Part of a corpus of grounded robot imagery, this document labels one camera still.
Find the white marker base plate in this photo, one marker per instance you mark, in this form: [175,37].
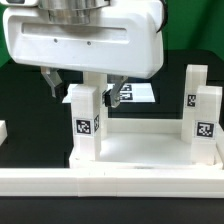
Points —
[137,93]

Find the white desk top tray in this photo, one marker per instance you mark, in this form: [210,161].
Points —
[145,144]

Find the white block left edge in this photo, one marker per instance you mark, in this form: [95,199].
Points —
[3,131]

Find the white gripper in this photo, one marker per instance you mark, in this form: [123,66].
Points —
[119,37]

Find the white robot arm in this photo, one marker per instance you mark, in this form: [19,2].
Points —
[116,37]

